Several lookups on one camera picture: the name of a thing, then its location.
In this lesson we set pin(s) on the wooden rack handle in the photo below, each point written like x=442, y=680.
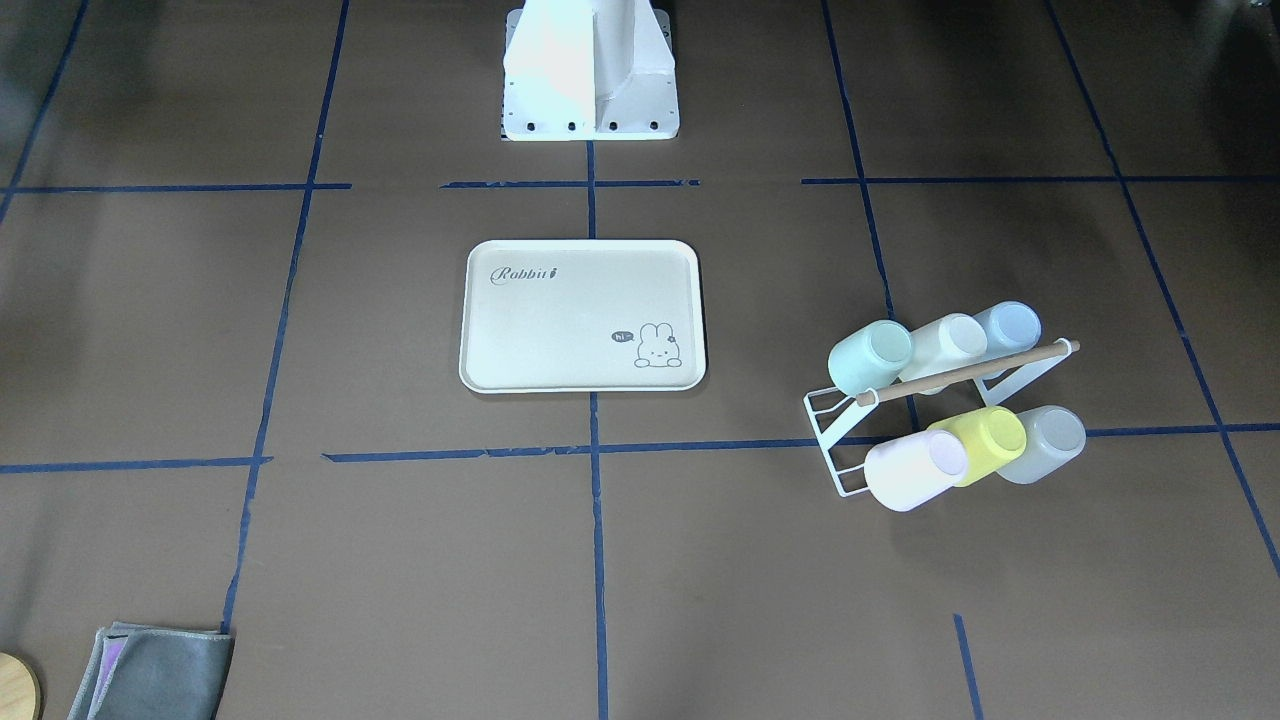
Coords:
x=1060, y=348

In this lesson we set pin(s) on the wooden mug tree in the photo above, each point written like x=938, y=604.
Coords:
x=21, y=696

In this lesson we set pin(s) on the cream rabbit tray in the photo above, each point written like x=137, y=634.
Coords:
x=550, y=316

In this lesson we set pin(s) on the white cup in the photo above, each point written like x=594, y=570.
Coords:
x=951, y=342

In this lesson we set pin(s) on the folded grey cloth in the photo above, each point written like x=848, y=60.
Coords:
x=141, y=671

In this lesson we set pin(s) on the yellow cup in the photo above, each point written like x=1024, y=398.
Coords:
x=992, y=437

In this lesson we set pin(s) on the white wire cup rack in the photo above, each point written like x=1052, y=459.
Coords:
x=844, y=432

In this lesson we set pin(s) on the pink cup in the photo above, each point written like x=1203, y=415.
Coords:
x=906, y=472

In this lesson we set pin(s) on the white pillar with base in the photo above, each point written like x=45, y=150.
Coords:
x=589, y=71

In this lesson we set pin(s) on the blue cup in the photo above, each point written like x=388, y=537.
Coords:
x=1011, y=327

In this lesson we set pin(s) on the green cup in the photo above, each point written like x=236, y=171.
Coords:
x=870, y=358

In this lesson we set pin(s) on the grey cup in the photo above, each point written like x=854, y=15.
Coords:
x=1055, y=435

